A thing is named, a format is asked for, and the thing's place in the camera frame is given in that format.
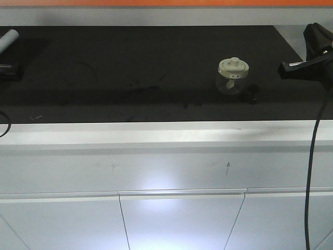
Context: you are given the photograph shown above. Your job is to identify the black cable at left edge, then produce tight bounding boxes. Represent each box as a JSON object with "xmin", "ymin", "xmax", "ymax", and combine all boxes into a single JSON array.
[{"xmin": 0, "ymin": 111, "xmax": 12, "ymax": 138}]

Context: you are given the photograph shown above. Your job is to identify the white base cabinet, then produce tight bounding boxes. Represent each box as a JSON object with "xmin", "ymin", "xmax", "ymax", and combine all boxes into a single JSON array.
[{"xmin": 0, "ymin": 120, "xmax": 333, "ymax": 250}]

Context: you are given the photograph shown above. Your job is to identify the white tube at left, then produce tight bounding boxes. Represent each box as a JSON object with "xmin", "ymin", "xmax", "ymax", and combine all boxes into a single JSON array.
[{"xmin": 0, "ymin": 29, "xmax": 19, "ymax": 54}]

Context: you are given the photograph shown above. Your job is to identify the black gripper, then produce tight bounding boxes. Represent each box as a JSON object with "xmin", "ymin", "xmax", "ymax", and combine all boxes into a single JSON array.
[{"xmin": 278, "ymin": 23, "xmax": 332, "ymax": 90}]

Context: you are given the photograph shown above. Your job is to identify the orange and white sash frame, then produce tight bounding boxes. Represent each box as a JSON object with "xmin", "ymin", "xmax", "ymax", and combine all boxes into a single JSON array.
[{"xmin": 1, "ymin": 5, "xmax": 332, "ymax": 26}]

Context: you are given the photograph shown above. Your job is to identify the glass jar with white lid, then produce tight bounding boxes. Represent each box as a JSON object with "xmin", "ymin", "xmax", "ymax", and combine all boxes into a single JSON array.
[{"xmin": 215, "ymin": 57, "xmax": 249, "ymax": 95}]

